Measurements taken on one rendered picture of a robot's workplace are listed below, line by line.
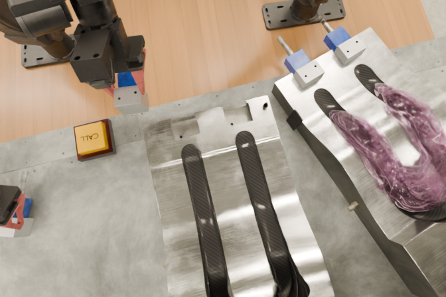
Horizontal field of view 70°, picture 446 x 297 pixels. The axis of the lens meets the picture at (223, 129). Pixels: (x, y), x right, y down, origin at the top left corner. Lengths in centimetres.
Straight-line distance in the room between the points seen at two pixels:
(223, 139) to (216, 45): 28
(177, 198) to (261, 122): 22
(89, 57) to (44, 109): 41
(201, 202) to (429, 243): 40
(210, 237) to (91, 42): 38
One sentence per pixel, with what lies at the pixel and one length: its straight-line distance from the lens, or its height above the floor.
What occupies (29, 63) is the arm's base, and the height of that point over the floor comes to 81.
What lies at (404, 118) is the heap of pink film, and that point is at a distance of 70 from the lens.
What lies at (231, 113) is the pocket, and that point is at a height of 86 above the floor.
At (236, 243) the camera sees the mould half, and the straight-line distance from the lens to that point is 59.
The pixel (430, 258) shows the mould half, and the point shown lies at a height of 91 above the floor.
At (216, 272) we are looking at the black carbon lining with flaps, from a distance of 59.
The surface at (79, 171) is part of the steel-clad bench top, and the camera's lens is 78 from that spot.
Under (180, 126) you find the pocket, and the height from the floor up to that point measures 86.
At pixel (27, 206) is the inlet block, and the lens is 79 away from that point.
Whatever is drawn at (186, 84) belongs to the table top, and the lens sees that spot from 76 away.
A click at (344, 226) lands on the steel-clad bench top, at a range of 73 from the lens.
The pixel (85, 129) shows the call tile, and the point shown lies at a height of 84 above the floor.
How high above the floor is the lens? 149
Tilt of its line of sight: 75 degrees down
